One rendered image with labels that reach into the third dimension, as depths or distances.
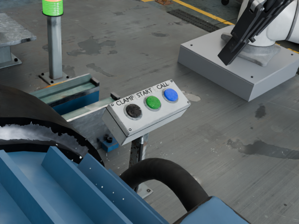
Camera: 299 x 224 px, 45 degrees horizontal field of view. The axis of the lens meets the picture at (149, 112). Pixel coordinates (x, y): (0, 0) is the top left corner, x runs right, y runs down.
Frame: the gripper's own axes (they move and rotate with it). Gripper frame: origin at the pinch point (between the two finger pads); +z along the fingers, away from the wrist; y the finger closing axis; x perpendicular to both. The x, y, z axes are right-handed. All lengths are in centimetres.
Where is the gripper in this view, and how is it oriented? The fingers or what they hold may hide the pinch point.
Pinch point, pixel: (232, 48)
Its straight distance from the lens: 75.7
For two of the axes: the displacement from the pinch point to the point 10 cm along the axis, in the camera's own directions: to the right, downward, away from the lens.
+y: -7.2, 3.3, -6.1
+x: 5.8, 7.7, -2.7
